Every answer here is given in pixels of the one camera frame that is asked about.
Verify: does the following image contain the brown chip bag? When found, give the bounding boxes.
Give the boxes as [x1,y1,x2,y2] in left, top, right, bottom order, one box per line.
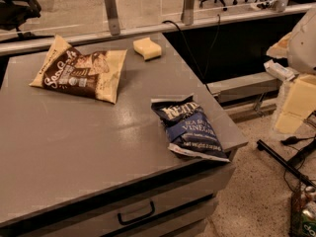
[31,35,127,104]

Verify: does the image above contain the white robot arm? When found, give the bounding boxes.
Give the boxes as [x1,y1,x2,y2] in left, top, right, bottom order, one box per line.
[265,7,316,134]

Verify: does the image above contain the blue chip bag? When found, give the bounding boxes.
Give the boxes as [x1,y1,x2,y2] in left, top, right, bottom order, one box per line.
[151,95,229,162]

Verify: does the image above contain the yellow sponge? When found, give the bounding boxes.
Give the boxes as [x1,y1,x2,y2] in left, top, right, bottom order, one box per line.
[133,38,162,60]

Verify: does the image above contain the grey metal shelf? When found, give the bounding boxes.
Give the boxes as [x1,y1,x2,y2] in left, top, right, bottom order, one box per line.
[208,72,281,122]

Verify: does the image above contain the black stand legs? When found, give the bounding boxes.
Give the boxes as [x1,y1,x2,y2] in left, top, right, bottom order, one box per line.
[256,135,316,188]

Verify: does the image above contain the white packet on shelf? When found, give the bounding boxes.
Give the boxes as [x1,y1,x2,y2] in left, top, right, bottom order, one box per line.
[264,60,295,81]

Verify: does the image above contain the basket of drink cans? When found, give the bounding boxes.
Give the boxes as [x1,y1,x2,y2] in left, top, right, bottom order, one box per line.
[289,186,316,237]

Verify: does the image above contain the black office chair left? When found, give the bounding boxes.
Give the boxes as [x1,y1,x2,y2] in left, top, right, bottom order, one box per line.
[0,0,44,42]

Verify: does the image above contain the black cable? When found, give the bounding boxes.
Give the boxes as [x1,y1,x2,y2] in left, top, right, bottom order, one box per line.
[162,14,222,94]

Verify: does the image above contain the grey drawer with black handle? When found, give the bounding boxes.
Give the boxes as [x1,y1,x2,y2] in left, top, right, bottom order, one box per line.
[19,163,237,237]

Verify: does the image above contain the metal glass bracket middle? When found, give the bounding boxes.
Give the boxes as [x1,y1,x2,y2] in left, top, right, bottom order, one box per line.
[181,0,195,26]

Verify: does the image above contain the metal glass bracket left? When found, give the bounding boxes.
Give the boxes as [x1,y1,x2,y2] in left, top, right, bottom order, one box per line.
[104,0,120,36]

